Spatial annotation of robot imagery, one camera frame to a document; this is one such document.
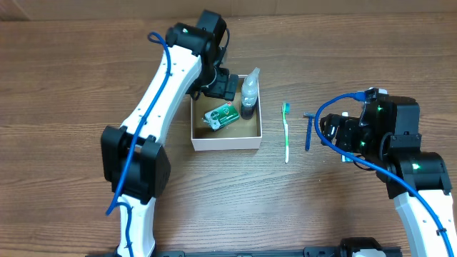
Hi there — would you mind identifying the clear pump sanitizer bottle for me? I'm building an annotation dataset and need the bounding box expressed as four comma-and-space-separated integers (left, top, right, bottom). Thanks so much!
241, 67, 260, 120

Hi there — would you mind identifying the green soap bar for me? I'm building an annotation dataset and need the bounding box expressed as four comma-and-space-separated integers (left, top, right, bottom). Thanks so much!
203, 101, 240, 131

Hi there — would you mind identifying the blue disposable razor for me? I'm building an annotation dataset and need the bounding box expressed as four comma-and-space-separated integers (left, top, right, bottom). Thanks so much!
303, 112, 315, 151

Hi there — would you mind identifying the green white toothbrush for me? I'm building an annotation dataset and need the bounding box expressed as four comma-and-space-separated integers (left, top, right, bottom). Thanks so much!
282, 102, 290, 163

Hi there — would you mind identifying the white green toothpaste tube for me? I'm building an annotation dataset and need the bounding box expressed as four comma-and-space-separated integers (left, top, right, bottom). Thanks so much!
341, 111, 353, 163

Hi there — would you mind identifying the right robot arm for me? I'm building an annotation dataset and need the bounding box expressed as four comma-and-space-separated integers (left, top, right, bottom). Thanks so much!
314, 89, 456, 256

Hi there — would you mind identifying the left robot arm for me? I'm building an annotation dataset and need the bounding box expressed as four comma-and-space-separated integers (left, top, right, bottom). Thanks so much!
101, 10, 238, 256

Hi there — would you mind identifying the white cardboard box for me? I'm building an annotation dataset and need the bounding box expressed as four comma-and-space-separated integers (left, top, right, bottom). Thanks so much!
191, 75, 263, 151

